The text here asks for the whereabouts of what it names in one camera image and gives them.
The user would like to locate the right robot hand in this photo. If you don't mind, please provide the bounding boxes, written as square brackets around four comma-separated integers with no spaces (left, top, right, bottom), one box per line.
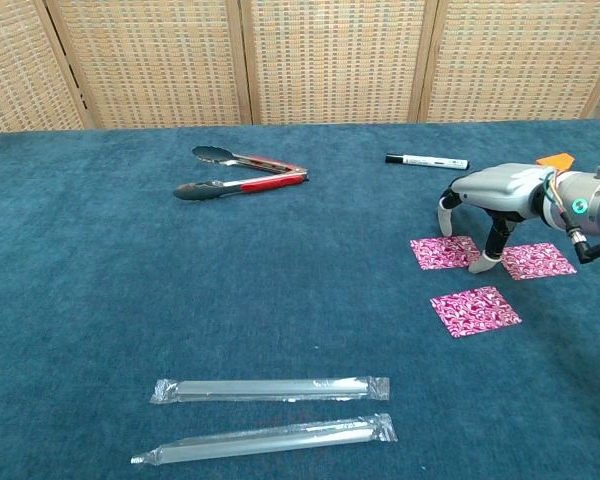
[438,163,555,274]

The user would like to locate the clear plastic wrapped straw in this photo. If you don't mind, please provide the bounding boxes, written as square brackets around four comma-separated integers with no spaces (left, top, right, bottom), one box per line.
[130,413,399,469]
[149,376,391,405]

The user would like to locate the orange plastic block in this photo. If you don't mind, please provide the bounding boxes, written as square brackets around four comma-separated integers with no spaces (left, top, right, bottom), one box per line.
[536,153,576,172]

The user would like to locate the red-handled metal kitchen tongs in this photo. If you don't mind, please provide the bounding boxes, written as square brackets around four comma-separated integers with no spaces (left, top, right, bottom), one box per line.
[173,145,310,202]

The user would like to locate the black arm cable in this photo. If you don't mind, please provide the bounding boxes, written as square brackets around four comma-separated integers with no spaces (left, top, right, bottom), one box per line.
[562,209,600,264]

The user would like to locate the blue felt table cover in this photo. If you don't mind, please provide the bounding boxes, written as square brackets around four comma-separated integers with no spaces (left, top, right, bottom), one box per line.
[0,118,600,480]

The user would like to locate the white marker with black cap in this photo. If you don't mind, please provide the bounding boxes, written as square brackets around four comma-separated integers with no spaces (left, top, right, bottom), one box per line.
[384,152,471,172]

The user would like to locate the pink patterned square packet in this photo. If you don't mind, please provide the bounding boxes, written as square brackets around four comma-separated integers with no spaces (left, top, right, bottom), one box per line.
[430,285,523,340]
[410,235,483,272]
[499,242,578,281]

